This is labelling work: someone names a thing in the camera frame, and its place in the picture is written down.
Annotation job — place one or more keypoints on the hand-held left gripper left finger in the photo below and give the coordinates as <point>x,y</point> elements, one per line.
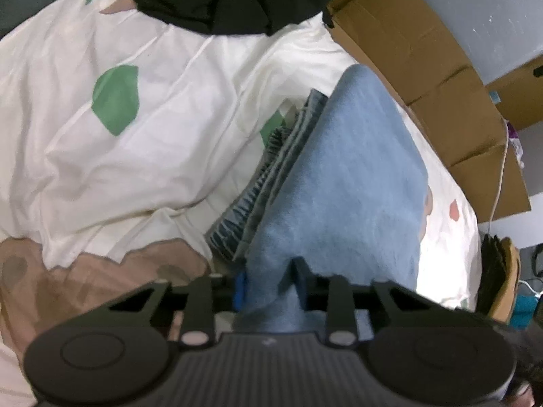
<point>241,291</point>

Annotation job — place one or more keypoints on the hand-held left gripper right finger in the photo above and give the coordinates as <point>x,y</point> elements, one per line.
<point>300,282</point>

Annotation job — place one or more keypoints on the light blue jeans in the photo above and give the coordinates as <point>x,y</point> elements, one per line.
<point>352,178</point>

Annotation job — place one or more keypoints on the cream bear-print bed sheet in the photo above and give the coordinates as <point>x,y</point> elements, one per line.
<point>169,157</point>

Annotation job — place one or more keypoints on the brown folded cloth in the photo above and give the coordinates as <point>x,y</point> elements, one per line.
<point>511,280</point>

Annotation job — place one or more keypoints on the teal printed cloth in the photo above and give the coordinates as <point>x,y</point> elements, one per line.
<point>526,311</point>

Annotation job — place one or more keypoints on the flattened cardboard sheet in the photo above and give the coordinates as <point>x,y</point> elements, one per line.
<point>424,51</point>

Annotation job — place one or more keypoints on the pale blue bottle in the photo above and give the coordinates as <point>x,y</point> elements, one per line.
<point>495,96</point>

